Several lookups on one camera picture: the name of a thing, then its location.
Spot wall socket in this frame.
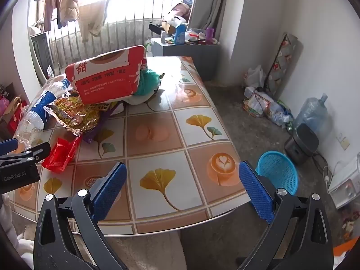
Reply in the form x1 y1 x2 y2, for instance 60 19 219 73
337 133 350 150

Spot pink hanging garment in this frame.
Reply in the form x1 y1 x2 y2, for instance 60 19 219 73
43 0 64 32

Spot white shopping bag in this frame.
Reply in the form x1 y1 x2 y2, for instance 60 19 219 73
243 65 267 90

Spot white containers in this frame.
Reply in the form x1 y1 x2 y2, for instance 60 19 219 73
185 28 208 45

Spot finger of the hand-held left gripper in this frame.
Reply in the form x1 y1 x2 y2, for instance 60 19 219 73
0 143 51 166
0 139 18 155

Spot red plastic wrapper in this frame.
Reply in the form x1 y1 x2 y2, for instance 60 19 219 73
42 137 82 173

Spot clear plastic bottle blue label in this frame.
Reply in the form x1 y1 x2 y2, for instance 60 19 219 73
13 79 71 150

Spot colourful packet heap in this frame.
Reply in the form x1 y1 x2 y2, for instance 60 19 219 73
341 205 360 238

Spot grey rice cooker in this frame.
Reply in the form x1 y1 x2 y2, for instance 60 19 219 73
284 123 320 165

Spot grey curtain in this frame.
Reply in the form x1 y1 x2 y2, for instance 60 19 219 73
187 0 234 32

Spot blue plastic basket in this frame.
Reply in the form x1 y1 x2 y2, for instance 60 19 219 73
256 151 299 196

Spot dark furniture piece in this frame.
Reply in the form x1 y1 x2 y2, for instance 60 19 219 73
30 32 56 80

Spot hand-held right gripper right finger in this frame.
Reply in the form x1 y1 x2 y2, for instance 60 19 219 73
236 161 334 270

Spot large blue water jug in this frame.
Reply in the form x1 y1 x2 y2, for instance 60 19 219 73
294 93 329 141

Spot person's left forearm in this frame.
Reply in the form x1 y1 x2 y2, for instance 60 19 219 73
0 194 34 265

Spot yellow purple snack wrapper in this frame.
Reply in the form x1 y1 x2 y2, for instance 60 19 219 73
46 96 116 144

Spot green plastic bag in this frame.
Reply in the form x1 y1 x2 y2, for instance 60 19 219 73
133 69 161 97

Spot cream hanging garment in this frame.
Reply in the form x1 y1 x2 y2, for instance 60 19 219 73
78 1 109 43

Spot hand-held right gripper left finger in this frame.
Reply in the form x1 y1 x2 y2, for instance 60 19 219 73
33 162 135 270

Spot white water dispenser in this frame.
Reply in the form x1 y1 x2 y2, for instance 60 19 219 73
328 152 360 209

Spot beige hanging jacket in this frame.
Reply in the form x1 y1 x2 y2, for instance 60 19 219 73
57 0 80 29

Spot orange plastic item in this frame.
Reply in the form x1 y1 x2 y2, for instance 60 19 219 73
333 238 360 261

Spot grey cabinet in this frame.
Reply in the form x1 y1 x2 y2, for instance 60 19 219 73
151 37 221 81

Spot patterned tablecloth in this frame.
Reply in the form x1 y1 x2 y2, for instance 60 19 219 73
8 56 252 235

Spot colourful snack bag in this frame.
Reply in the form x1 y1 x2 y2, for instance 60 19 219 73
243 90 275 118

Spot black device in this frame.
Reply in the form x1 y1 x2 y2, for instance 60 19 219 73
148 22 164 35

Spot red paper bag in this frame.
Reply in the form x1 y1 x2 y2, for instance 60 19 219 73
4 96 29 137

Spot red white large bag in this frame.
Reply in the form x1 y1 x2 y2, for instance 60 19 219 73
65 45 148 105

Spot blue detergent bottle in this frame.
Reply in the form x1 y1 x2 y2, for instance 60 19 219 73
174 24 187 45

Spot small cardboard box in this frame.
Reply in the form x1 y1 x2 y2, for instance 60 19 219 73
161 15 187 35

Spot pink bag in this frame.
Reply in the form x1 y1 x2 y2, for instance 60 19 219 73
0 96 11 116

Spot power cable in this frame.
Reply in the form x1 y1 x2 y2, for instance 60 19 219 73
313 150 334 185

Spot folded patterned board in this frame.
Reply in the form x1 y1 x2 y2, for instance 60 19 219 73
266 33 299 96

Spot metal window railing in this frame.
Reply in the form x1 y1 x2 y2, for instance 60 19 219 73
31 0 192 72

